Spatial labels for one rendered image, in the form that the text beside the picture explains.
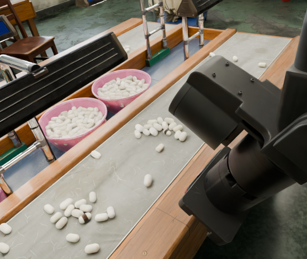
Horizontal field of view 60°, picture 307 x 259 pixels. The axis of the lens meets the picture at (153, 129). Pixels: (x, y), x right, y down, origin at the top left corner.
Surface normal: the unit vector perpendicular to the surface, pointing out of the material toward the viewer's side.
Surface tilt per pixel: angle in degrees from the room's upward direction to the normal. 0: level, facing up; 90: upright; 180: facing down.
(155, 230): 0
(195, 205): 28
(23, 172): 0
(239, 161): 72
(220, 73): 24
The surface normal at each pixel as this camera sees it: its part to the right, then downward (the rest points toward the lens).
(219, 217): 0.25, -0.54
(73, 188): -0.12, -0.77
